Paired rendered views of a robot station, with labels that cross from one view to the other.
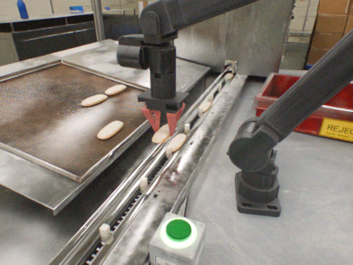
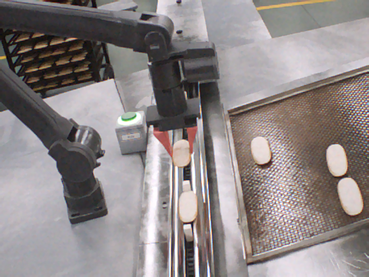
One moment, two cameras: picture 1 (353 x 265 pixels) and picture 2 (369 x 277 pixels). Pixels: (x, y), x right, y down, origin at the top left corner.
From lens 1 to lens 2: 147 cm
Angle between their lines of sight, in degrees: 120
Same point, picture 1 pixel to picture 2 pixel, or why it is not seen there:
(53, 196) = (230, 104)
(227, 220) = (109, 177)
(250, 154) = not seen: hidden behind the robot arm
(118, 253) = not seen: hidden behind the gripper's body
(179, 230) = (127, 115)
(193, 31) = not seen: outside the picture
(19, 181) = (261, 93)
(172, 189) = (155, 153)
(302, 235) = (54, 188)
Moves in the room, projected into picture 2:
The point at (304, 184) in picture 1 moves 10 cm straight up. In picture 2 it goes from (37, 233) to (22, 195)
